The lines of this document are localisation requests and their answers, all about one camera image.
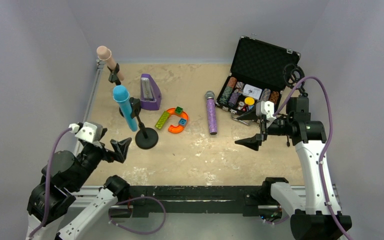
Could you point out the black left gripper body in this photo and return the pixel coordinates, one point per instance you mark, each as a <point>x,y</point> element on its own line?
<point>105,151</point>

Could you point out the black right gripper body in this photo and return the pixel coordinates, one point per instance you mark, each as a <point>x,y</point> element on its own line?
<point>263,129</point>

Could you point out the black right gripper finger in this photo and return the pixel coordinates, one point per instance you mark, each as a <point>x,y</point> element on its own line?
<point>252,143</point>
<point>249,115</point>

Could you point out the black shock mount tripod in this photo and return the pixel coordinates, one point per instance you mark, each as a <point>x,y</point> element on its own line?
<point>292,74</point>

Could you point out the black mic stand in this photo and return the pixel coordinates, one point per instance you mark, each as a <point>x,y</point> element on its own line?
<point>146,137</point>
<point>113,77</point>

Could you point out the purple glitter microphone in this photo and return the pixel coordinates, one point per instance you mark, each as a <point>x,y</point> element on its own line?
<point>211,112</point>

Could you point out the blue microphone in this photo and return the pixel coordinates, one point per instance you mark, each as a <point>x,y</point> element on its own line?
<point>122,97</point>

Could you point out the pink microphone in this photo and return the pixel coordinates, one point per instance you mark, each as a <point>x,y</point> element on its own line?
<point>105,54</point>

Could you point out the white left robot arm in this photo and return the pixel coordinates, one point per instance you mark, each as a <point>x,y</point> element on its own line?
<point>64,175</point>

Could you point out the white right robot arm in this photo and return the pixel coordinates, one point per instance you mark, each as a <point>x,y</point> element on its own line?
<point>318,215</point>

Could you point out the yellow dealer chip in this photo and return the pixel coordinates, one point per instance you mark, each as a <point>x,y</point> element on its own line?
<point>249,101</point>

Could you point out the white card deck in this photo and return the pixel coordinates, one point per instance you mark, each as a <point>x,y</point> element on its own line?
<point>252,91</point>

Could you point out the black poker chip case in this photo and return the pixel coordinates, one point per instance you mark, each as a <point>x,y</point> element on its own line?
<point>256,63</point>

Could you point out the lime long toy brick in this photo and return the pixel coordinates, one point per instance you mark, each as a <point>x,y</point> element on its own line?
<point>162,120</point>

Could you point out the orange curved track piece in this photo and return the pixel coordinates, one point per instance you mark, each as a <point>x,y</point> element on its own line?
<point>176,129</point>

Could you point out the purple metronome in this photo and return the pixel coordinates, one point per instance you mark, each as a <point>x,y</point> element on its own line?
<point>150,97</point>

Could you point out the blue toy brick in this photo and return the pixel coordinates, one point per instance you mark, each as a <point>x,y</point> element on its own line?
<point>183,122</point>

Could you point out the green toy brick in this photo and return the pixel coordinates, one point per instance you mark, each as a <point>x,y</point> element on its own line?
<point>178,111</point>

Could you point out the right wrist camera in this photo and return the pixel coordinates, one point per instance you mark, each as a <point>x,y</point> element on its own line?
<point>266,111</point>

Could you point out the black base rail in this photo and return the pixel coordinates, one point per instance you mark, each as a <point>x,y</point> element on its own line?
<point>246,200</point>

